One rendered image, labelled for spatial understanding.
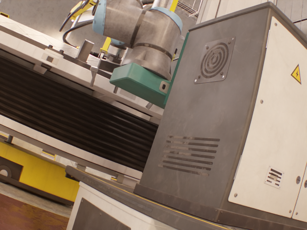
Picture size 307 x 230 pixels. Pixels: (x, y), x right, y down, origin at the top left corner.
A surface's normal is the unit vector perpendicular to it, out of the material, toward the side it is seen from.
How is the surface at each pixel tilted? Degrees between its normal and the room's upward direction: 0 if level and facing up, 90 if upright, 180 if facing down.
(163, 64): 70
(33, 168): 90
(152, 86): 90
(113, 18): 113
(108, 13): 106
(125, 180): 90
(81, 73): 90
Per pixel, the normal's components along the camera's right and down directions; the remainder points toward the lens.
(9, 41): 0.45, -0.04
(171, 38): 0.62, 0.04
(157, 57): 0.45, -0.39
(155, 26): 0.09, -0.08
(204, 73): -0.80, -0.37
